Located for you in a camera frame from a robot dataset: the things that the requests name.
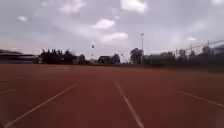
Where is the thin light pole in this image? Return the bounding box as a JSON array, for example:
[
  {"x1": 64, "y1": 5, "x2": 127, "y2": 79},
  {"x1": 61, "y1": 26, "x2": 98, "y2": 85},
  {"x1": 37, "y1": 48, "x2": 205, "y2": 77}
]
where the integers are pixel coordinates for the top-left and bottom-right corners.
[{"x1": 90, "y1": 42, "x2": 96, "y2": 63}]

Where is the tree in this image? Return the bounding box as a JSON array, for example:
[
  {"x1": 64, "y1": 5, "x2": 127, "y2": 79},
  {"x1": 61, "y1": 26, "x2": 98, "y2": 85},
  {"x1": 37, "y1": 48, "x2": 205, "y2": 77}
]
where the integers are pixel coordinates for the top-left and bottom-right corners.
[{"x1": 129, "y1": 47, "x2": 145, "y2": 65}]

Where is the red running track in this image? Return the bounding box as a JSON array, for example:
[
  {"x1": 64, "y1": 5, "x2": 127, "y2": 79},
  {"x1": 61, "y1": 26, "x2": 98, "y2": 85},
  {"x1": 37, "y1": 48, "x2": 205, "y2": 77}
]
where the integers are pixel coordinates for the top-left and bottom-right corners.
[{"x1": 0, "y1": 63, "x2": 224, "y2": 128}]

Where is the long low building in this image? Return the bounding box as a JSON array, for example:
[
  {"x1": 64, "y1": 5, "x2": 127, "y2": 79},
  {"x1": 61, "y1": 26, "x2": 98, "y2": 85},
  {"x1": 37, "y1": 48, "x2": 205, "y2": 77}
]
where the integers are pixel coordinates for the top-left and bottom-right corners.
[{"x1": 0, "y1": 49, "x2": 40, "y2": 65}]

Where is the tall floodlight pole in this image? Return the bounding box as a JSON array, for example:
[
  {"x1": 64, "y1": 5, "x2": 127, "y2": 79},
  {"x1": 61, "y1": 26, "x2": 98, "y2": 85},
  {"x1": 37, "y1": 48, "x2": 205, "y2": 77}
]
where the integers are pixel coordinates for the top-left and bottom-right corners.
[{"x1": 139, "y1": 32, "x2": 146, "y2": 65}]

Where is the wire fence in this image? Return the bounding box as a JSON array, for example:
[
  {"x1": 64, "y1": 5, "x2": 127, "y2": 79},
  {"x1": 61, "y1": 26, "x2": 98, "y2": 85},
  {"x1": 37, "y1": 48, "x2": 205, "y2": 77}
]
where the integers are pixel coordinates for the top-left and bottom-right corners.
[{"x1": 173, "y1": 39, "x2": 224, "y2": 67}]

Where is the row of trees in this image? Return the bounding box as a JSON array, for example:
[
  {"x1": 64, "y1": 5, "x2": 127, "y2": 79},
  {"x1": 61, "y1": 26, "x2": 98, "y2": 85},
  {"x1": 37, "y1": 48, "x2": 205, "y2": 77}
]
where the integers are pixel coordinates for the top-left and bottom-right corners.
[{"x1": 39, "y1": 48, "x2": 89, "y2": 65}]

